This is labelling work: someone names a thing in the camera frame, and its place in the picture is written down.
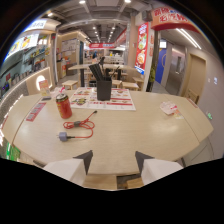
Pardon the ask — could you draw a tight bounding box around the red drink can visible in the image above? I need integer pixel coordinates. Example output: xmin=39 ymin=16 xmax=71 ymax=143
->
xmin=55 ymin=93 xmax=73 ymax=120

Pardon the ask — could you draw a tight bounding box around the plastic wrapped packet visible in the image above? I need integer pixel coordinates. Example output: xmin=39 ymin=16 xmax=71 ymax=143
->
xmin=159 ymin=101 xmax=179 ymax=116

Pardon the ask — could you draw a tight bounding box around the red table sticker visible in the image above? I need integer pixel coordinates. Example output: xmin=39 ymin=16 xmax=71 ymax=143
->
xmin=25 ymin=101 xmax=47 ymax=123

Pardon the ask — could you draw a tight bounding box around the paper menu placemat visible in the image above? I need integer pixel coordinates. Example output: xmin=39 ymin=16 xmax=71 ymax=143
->
xmin=69 ymin=87 xmax=137 ymax=111

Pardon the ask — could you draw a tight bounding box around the small sign stand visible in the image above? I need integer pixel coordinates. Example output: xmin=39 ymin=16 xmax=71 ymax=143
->
xmin=38 ymin=79 xmax=52 ymax=101

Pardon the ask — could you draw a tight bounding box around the wooden stool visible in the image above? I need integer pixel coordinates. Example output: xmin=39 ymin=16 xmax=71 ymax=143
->
xmin=61 ymin=79 xmax=80 ymax=91
xmin=121 ymin=81 xmax=140 ymax=92

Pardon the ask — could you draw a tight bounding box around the black chopstick holder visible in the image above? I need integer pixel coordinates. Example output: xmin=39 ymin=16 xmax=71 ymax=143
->
xmin=96 ymin=77 xmax=113 ymax=102

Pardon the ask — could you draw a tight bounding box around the bundle of black chopsticks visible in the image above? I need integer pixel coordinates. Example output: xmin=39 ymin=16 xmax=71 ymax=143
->
xmin=88 ymin=56 xmax=120 ymax=82

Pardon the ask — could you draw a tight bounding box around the red food poster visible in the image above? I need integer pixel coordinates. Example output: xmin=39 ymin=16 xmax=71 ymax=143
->
xmin=134 ymin=22 xmax=150 ymax=76

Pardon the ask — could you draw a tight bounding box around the illuminated menu board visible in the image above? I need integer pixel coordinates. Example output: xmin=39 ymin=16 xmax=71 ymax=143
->
xmin=4 ymin=33 xmax=40 ymax=61

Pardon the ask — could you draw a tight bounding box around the red overhead shop sign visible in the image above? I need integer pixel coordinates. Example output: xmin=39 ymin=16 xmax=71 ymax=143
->
xmin=150 ymin=6 xmax=202 ymax=35

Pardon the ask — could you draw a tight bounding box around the red charging cable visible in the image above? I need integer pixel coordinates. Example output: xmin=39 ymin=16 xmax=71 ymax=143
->
xmin=58 ymin=110 xmax=98 ymax=142

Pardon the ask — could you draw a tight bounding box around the wooden table with black post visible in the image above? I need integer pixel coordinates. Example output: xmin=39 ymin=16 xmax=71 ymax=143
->
xmin=67 ymin=63 xmax=128 ymax=88

